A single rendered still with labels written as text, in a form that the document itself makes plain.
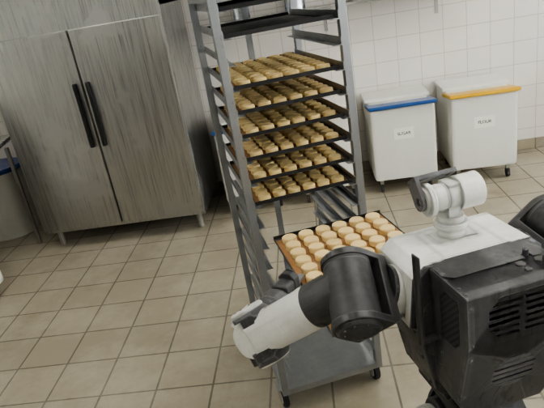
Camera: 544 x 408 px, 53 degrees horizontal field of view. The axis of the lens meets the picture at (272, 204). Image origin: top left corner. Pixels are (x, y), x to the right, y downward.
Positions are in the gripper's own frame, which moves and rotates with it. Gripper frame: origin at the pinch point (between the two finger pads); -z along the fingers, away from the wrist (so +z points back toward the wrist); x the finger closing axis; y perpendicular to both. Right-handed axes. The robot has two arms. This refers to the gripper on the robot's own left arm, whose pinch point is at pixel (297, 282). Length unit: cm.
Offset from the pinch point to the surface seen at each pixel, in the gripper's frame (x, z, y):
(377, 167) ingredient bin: -76, -285, 89
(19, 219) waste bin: -86, -140, 386
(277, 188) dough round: 5, -53, 37
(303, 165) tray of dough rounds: 14, -57, 26
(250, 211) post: 2, -36, 40
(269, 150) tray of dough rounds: 23, -49, 35
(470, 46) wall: 0, -389, 36
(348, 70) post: 48, -69, 8
